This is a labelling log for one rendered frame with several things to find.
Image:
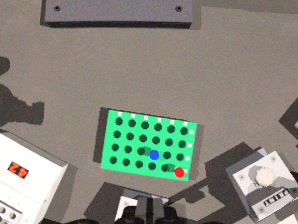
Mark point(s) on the blue-capped tube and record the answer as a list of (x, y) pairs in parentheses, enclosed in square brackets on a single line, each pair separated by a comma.
[(154, 155)]

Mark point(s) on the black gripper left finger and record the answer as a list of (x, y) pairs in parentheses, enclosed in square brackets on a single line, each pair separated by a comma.
[(142, 214)]

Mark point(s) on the green tube rack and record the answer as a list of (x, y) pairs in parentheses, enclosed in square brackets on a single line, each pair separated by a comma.
[(149, 136)]

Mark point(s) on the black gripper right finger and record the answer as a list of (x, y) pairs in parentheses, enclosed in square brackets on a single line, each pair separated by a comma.
[(157, 213)]

